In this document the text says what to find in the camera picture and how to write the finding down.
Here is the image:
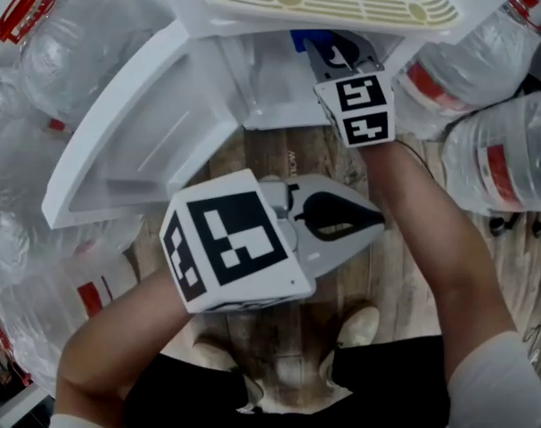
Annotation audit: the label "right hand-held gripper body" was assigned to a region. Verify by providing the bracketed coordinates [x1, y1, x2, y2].
[303, 31, 397, 150]

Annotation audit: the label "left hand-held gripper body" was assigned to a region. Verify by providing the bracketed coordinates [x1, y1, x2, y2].
[159, 169, 386, 315]

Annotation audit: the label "blue object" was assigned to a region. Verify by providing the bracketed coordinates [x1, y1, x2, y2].
[290, 29, 338, 54]

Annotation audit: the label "white water dispenser cabinet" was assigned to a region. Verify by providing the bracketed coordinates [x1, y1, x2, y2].
[162, 0, 541, 132]

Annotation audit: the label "person's left forearm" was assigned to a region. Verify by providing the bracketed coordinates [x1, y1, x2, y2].
[55, 265, 195, 418]

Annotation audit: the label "person's right forearm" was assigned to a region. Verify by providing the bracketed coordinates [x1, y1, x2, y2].
[357, 140, 519, 383]

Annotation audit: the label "white cabinet door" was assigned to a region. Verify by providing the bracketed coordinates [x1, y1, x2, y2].
[41, 18, 244, 230]

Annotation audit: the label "person's right beige shoe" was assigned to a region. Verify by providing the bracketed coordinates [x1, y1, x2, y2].
[336, 304, 381, 350]

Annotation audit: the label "person's beige shoe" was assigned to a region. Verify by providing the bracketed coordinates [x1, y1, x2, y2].
[192, 336, 240, 372]
[336, 304, 381, 350]

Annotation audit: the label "person's left beige shoe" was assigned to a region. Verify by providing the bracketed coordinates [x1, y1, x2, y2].
[192, 336, 240, 372]

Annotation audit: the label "black trousers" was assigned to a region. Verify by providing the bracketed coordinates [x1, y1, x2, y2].
[122, 334, 452, 428]

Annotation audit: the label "black office chair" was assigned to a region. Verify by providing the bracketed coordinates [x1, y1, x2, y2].
[488, 210, 541, 240]

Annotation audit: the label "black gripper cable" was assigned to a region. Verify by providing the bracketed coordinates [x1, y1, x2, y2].
[394, 138, 436, 180]

